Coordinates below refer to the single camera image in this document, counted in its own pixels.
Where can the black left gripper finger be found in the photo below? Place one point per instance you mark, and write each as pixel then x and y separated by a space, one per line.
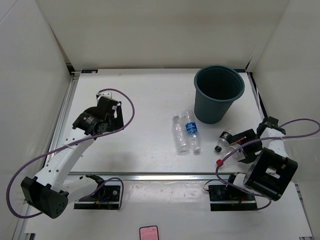
pixel 115 123
pixel 118 111

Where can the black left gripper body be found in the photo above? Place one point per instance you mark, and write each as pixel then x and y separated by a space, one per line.
pixel 90 111

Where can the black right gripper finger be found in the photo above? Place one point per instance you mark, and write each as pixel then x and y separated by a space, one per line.
pixel 249 151
pixel 243 137

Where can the clear bottle red label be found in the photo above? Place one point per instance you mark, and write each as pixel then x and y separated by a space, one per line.
pixel 233 159

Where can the small bottle black label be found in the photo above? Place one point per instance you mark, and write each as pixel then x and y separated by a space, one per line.
pixel 224 141

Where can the clear unlabelled plastic bottle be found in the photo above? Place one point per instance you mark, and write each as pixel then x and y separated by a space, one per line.
pixel 179 136

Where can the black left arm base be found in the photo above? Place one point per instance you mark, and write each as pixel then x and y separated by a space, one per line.
pixel 109 195

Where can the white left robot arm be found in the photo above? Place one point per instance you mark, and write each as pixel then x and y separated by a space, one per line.
pixel 47 190

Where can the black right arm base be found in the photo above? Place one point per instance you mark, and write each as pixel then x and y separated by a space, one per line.
pixel 226 198

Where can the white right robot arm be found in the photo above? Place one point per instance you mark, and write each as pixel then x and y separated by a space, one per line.
pixel 271 168

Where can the dark green plastic bin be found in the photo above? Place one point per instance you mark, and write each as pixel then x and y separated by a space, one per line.
pixel 216 88

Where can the clear bottle blue label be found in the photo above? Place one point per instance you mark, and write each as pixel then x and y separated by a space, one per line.
pixel 188 120

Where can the pink smartphone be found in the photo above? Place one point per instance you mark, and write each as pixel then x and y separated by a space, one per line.
pixel 149 233

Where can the aluminium table edge rail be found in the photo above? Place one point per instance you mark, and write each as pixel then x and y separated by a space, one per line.
pixel 158 176

